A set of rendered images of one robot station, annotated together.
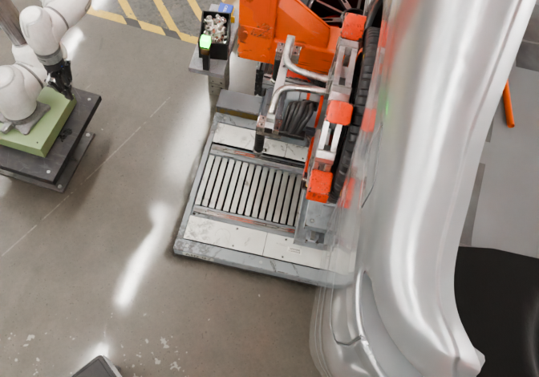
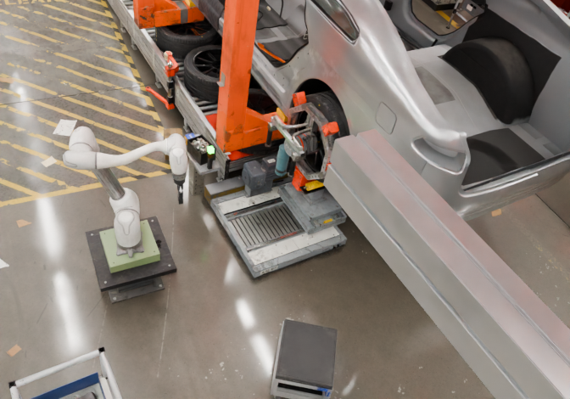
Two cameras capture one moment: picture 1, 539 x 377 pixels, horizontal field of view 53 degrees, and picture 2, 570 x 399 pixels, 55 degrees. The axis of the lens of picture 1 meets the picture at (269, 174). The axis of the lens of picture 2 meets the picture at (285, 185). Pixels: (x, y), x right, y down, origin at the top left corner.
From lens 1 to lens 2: 2.39 m
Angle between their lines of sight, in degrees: 30
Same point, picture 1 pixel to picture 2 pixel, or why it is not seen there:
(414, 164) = (410, 98)
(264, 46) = (239, 138)
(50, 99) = not seen: hidden behind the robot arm
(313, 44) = (263, 126)
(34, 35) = (183, 161)
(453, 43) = (392, 64)
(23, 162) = (150, 269)
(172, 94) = (173, 206)
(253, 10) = (233, 119)
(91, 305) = (237, 328)
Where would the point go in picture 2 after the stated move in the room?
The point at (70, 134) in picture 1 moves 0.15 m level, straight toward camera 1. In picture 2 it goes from (161, 242) to (181, 249)
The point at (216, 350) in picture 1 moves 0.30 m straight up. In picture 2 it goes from (315, 305) to (323, 281)
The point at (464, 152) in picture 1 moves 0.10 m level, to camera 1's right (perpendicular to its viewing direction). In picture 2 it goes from (420, 88) to (433, 84)
